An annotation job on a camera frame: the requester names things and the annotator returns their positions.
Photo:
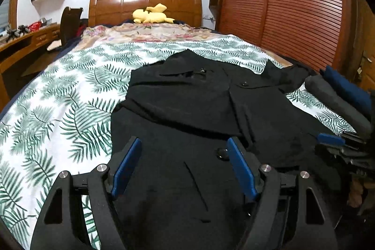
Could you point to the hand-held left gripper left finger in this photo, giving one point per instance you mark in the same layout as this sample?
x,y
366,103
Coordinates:
x,y
127,168

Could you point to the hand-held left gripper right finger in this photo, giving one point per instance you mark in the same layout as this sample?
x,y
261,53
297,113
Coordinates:
x,y
241,168

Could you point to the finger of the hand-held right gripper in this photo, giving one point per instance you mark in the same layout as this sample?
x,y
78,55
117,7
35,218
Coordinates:
x,y
339,154
331,139

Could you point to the black coat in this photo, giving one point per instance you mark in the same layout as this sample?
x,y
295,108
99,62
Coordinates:
x,y
181,109

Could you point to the person's right hand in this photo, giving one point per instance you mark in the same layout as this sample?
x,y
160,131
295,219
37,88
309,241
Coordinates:
x,y
356,191

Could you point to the dark grey folded garment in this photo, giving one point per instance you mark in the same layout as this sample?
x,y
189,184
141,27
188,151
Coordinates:
x,y
334,100

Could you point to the blue folded garment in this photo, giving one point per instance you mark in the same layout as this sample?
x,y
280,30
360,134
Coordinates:
x,y
348,89

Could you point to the leaf print bed sheet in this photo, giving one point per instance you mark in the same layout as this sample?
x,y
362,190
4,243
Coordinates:
x,y
58,97

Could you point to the wooden door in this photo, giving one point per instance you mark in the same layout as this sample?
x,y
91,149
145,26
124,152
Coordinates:
x,y
363,33

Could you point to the floral pillow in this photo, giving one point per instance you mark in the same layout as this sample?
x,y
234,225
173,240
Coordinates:
x,y
131,33

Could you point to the yellow plush toy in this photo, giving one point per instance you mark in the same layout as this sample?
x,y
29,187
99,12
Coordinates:
x,y
152,15

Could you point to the dark brown chair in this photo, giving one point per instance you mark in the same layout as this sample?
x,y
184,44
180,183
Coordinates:
x,y
68,24

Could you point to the wooden desk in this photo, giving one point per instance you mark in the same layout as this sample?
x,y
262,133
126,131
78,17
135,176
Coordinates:
x,y
17,50

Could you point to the wooden headboard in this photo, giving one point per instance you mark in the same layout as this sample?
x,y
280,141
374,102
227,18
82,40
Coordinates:
x,y
117,7

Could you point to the red basket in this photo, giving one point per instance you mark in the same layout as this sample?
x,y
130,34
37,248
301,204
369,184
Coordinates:
x,y
35,26

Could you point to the window blind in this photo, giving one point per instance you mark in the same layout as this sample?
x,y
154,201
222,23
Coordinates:
x,y
4,17

